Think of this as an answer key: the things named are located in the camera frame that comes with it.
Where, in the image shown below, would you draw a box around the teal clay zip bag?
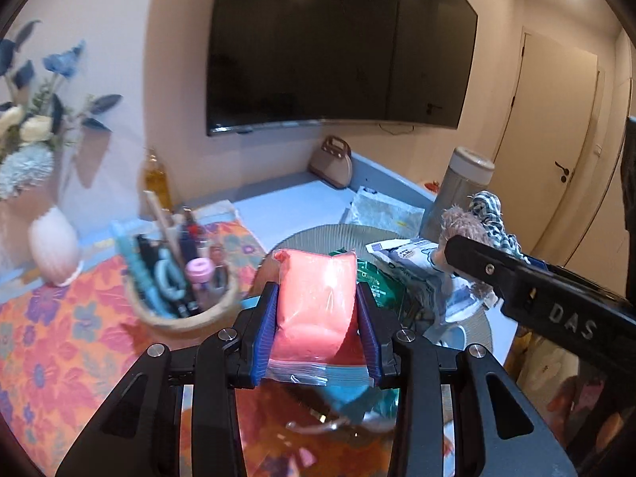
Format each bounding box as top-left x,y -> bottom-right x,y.
330,248 -> 413,319

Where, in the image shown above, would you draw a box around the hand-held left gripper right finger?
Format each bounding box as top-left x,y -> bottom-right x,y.
355,282 -> 580,477

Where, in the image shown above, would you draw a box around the ribbed glass plate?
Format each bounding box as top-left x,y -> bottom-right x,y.
258,223 -> 493,438

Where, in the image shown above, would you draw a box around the floral orange tablecloth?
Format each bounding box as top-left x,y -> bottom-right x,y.
0,201 -> 398,477

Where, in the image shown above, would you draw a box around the printed blue tissue pack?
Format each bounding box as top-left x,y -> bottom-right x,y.
365,237 -> 498,329

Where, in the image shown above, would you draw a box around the bunch of dark pens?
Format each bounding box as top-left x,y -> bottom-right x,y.
134,206 -> 224,316

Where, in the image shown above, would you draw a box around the wooden pencil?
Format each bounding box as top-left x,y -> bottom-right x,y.
143,190 -> 182,259

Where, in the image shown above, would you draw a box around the person's floral clothing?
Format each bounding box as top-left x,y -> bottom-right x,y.
504,328 -> 622,450

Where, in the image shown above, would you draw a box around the white ribbed vase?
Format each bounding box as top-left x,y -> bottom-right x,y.
27,206 -> 81,286

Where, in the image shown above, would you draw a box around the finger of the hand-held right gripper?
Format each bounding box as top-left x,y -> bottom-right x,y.
444,235 -> 622,366

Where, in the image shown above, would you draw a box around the black television cable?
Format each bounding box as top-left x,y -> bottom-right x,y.
375,120 -> 415,136

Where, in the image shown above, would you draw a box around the doll with plaid clothes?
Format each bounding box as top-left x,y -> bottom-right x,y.
437,191 -> 522,309

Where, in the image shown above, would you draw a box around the pale green tissue pack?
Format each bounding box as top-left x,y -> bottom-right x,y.
340,186 -> 428,239

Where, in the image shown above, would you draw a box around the pink stationery item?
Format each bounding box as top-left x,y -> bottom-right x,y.
185,257 -> 215,289

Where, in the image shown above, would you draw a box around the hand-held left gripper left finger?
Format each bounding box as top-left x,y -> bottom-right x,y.
56,282 -> 279,477

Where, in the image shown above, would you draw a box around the black television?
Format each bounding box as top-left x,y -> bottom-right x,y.
205,0 -> 479,136

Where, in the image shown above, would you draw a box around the white closet door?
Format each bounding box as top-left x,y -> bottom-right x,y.
571,27 -> 636,279

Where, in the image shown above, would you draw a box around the grey thermos bottle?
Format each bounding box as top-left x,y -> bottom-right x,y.
420,146 -> 498,242

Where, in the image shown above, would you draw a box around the small beige handbag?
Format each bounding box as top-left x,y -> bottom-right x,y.
309,135 -> 355,190

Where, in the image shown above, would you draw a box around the amber glass bottle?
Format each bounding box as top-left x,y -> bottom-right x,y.
142,148 -> 172,209

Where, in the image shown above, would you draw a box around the pink clay zip bag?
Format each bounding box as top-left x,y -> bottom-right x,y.
266,247 -> 359,388

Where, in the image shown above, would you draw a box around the teal silicone pen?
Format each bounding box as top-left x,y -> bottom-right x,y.
110,221 -> 160,316

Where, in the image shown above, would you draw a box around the blue and white flower bouquet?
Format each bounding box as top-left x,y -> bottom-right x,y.
0,20 -> 122,200

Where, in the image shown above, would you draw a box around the light blue scissors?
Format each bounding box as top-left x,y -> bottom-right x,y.
153,253 -> 190,304

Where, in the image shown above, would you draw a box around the blue cloth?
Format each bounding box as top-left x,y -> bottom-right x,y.
318,375 -> 378,418

